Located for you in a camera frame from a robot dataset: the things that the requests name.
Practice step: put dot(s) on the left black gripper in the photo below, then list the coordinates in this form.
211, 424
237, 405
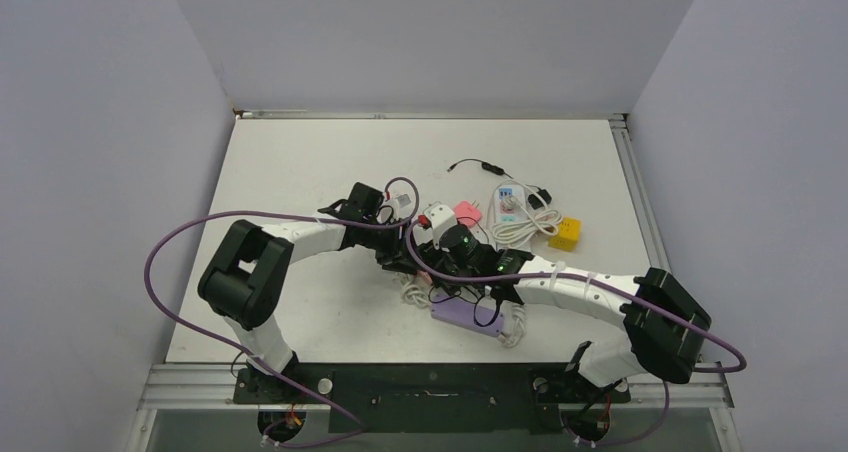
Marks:
397, 256

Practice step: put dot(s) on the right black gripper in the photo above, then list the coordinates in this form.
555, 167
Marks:
434, 258

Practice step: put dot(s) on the white multi-socket power strip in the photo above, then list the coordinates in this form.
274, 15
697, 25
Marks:
509, 203

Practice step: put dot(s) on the black plug adapter with cable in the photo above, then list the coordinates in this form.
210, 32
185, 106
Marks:
537, 196

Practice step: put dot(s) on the yellow cube plug adapter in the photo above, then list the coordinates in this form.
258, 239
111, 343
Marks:
567, 235

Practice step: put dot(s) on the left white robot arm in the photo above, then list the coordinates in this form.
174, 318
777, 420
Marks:
243, 281

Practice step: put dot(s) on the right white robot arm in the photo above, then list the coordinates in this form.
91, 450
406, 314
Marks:
662, 326

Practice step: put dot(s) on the purple power strip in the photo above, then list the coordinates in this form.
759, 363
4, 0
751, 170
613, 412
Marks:
462, 314

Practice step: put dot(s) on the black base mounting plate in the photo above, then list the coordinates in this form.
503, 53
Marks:
454, 397

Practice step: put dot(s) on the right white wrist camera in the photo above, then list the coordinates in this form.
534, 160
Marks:
438, 218

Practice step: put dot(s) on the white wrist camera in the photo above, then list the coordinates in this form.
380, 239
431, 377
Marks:
438, 218
401, 206

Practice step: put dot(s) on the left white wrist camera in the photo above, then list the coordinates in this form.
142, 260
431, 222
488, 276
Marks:
401, 206

